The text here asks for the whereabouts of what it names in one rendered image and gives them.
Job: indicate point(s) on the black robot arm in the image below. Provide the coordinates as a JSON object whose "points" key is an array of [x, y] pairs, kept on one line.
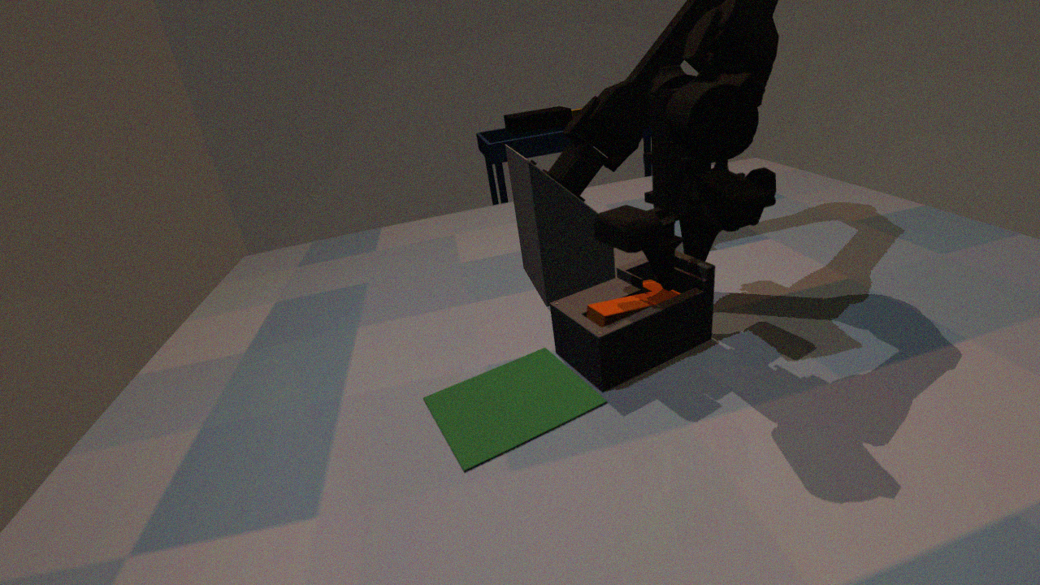
{"points": [[732, 44]]}

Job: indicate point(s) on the orange l-shaped part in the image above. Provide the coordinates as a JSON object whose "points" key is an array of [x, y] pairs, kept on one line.
{"points": [[607, 312]]}

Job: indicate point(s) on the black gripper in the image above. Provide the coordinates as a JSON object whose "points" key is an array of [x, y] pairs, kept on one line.
{"points": [[631, 229]]}

